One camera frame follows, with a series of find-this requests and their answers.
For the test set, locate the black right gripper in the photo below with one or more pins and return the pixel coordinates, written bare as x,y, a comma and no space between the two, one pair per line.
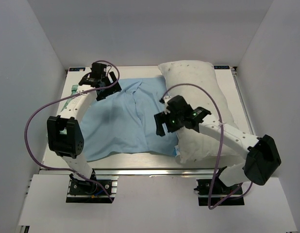
163,118

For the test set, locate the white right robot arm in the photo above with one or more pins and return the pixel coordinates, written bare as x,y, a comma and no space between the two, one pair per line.
230,136

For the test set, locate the blue green satin pillowcase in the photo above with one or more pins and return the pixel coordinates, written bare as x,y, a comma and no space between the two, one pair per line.
124,121

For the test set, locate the white foreground board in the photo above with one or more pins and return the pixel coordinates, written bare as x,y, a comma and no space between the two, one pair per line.
153,205

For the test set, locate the dark label sticker right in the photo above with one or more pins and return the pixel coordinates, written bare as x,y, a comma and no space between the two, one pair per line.
221,67

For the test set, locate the dark label sticker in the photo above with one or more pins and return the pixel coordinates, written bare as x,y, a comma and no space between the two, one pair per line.
221,67
76,69

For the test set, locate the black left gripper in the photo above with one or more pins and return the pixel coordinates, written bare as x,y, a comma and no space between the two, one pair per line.
115,88

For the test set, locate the aluminium table frame rail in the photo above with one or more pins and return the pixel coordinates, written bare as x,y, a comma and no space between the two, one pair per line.
247,109

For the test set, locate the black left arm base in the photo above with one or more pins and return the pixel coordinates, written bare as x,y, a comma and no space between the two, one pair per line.
86,192

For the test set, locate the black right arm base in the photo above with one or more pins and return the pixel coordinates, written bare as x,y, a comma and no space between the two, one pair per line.
219,192

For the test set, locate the dark label sticker left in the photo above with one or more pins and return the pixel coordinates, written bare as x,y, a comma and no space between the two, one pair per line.
76,69

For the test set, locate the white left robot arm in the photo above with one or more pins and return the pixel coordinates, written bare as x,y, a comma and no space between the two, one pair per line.
65,136

